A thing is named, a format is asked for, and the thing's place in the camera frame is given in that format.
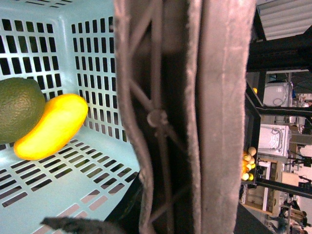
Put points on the grey basket handle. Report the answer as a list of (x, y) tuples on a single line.
[(181, 68)]

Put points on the light blue plastic basket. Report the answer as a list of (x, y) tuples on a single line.
[(66, 46)]

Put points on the green avocado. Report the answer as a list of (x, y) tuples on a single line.
[(22, 104)]

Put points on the left gripper dark finger tip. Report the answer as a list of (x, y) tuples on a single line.
[(82, 225)]

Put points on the yellow mango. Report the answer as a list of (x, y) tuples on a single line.
[(62, 118)]

